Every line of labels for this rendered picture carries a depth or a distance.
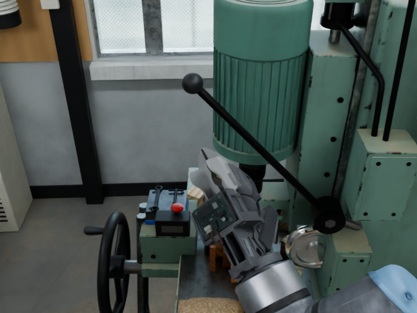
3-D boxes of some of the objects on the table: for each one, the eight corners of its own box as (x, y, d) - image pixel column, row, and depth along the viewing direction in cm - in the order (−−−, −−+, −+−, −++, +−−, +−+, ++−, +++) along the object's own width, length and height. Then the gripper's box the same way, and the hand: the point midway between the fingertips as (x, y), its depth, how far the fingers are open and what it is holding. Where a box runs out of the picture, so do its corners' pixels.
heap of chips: (179, 300, 98) (178, 288, 96) (242, 300, 98) (244, 289, 96) (175, 336, 91) (174, 325, 89) (244, 338, 90) (246, 326, 88)
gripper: (270, 259, 57) (200, 126, 65) (218, 290, 61) (157, 161, 69) (296, 254, 64) (230, 135, 72) (248, 282, 68) (190, 166, 76)
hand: (208, 156), depth 73 cm, fingers closed
